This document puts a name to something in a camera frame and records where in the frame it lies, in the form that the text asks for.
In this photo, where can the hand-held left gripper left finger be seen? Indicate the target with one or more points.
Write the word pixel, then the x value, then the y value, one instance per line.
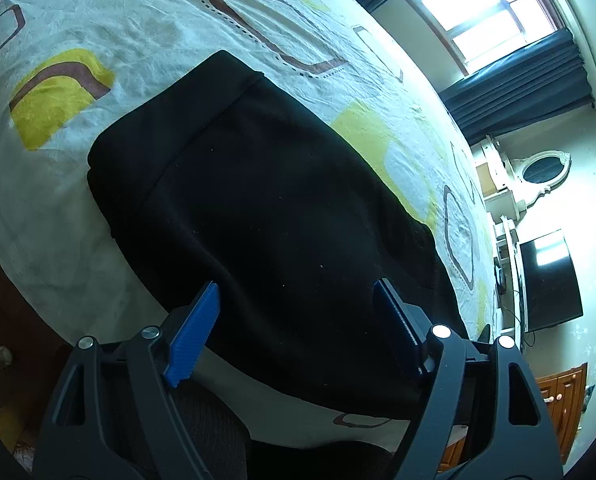
pixel 192 335

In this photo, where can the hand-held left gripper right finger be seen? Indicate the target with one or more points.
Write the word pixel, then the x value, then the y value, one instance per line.
pixel 395 330

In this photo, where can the black pants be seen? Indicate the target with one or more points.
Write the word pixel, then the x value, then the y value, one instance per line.
pixel 278 200

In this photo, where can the dark cloth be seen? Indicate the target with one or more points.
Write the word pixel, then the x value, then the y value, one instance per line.
pixel 278 460

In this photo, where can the black television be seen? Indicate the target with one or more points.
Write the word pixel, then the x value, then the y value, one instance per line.
pixel 548 285

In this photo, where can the wooden cabinet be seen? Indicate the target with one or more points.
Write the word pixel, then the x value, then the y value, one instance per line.
pixel 563 405

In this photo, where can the white vanity with oval mirror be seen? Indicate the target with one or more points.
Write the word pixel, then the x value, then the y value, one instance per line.
pixel 543 170

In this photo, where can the white patterned bed sheet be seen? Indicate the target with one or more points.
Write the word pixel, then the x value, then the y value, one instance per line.
pixel 127 25

